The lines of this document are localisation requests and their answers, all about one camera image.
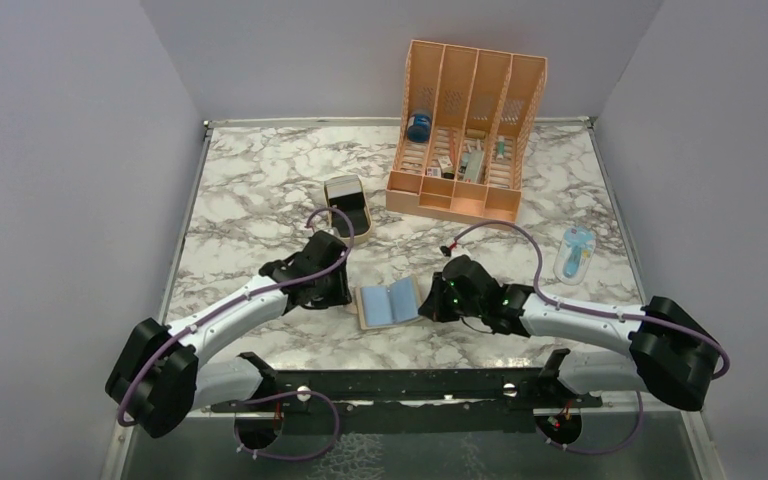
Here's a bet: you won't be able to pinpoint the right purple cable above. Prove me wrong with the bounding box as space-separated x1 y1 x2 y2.
440 220 732 382

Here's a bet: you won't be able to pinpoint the small items in organizer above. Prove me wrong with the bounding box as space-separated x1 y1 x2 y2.
425 136 484 183

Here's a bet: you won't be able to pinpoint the white tube in organizer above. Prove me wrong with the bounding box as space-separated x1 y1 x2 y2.
495 135 506 162

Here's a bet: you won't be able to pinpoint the beige leather card holder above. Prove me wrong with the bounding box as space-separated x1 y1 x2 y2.
355 275 423 330

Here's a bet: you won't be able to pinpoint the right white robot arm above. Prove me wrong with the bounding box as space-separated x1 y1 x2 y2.
418 255 725 411

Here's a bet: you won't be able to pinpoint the orange plastic desk organizer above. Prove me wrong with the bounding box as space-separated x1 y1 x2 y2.
386 40 548 223

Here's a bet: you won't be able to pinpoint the blue round jar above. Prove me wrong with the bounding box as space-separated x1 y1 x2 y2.
405 109 432 144

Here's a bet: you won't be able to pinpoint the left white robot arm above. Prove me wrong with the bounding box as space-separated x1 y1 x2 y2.
104 231 351 438

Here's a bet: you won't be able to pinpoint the blue packaged item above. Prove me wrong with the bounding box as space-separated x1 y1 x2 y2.
553 226 597 285

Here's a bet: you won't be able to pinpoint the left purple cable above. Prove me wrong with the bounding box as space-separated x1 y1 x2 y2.
116 207 357 429

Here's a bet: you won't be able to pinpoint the beige tray with cards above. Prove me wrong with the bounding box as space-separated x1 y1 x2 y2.
323 175 373 244

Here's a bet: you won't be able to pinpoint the purple cable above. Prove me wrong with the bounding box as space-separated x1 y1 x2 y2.
116 207 357 429
440 220 732 382

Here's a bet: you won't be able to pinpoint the black mounting base rail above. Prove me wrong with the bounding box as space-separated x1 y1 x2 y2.
118 367 703 435

